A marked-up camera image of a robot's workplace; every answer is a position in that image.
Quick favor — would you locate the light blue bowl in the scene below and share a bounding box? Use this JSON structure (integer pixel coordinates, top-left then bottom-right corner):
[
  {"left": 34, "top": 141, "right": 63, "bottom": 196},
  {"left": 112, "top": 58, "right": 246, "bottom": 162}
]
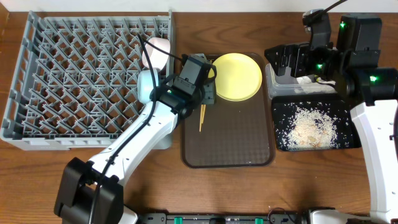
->
[{"left": 137, "top": 70, "right": 154, "bottom": 105}]

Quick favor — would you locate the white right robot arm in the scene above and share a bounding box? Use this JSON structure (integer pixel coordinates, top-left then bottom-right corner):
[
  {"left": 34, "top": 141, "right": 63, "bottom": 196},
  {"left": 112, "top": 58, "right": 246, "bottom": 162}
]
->
[{"left": 264, "top": 9, "right": 397, "bottom": 223}]

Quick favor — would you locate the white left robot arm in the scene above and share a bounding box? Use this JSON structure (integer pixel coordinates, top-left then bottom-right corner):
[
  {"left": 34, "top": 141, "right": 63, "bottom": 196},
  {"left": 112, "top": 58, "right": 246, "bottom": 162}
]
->
[{"left": 53, "top": 54, "right": 216, "bottom": 223}]

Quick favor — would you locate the clear plastic waste bin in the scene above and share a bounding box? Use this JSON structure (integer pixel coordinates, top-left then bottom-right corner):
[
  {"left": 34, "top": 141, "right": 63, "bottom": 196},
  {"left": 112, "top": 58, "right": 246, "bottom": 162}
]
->
[{"left": 266, "top": 63, "right": 336, "bottom": 98}]

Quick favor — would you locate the right wooden chopstick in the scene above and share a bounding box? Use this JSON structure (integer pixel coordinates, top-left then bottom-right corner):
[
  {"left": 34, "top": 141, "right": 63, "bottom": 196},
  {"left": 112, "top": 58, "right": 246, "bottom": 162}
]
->
[{"left": 201, "top": 105, "right": 206, "bottom": 124}]

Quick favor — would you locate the wooden chopstick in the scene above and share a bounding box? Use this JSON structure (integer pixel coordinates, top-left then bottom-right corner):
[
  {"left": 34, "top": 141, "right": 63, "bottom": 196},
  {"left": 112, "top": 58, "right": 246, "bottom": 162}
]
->
[
  {"left": 199, "top": 105, "right": 205, "bottom": 132},
  {"left": 201, "top": 105, "right": 206, "bottom": 124}
]

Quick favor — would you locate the left wooden chopstick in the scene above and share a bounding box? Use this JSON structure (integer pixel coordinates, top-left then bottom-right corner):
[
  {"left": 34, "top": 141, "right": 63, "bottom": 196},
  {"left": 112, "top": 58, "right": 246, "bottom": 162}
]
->
[{"left": 199, "top": 105, "right": 205, "bottom": 132}]

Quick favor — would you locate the crumpled white tissue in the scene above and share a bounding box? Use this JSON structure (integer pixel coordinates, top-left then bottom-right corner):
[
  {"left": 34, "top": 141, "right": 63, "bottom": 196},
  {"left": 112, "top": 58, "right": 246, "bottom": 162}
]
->
[{"left": 296, "top": 76, "right": 314, "bottom": 85}]

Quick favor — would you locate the yellow round plate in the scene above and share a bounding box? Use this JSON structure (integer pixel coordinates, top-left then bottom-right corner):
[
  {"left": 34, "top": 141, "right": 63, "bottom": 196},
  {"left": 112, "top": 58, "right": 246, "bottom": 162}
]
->
[{"left": 213, "top": 53, "right": 262, "bottom": 101}]

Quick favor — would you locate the dark brown serving tray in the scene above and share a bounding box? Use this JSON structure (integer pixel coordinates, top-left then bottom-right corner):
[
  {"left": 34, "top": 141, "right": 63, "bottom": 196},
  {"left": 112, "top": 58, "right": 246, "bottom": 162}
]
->
[{"left": 181, "top": 53, "right": 275, "bottom": 169}]

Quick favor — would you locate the black tray with rice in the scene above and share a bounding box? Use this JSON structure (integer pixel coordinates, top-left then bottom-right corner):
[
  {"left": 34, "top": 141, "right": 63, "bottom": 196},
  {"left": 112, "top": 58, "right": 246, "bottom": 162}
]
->
[{"left": 271, "top": 94, "right": 361, "bottom": 152}]

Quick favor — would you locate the grey plastic dish rack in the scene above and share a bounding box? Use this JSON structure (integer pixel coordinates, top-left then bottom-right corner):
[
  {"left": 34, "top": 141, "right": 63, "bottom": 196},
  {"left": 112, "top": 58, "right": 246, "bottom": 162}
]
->
[{"left": 1, "top": 12, "right": 175, "bottom": 151}]

